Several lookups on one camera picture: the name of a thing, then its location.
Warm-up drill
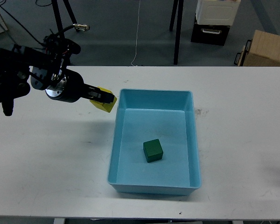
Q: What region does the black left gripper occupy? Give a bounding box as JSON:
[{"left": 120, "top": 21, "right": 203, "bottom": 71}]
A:
[{"left": 45, "top": 70, "right": 114, "bottom": 104}]

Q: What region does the yellow wooden block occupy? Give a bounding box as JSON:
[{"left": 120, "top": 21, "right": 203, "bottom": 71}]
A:
[{"left": 90, "top": 86, "right": 117, "bottom": 113}]

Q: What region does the green wooden block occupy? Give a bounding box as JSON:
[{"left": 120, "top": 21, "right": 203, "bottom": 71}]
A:
[{"left": 143, "top": 139, "right": 163, "bottom": 163}]

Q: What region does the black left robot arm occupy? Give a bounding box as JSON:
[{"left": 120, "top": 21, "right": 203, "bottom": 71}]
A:
[{"left": 0, "top": 24, "right": 117, "bottom": 116}]

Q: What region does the light blue plastic box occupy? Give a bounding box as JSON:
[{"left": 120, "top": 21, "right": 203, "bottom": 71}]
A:
[{"left": 108, "top": 89, "right": 201, "bottom": 195}]

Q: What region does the black drawer box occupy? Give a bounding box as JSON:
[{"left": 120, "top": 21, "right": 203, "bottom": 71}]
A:
[{"left": 191, "top": 19, "right": 231, "bottom": 46}]

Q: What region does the white storage box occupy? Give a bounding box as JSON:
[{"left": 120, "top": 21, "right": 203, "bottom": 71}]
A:
[{"left": 196, "top": 0, "right": 241, "bottom": 26}]

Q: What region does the cardboard box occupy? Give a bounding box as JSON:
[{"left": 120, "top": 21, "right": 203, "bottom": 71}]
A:
[{"left": 234, "top": 30, "right": 280, "bottom": 67}]

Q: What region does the black tripod legs left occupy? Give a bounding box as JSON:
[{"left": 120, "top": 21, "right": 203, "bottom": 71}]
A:
[{"left": 50, "top": 0, "right": 80, "bottom": 66}]

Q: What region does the white hanging cable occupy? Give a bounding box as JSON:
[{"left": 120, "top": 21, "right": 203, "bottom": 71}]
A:
[{"left": 130, "top": 0, "right": 140, "bottom": 67}]

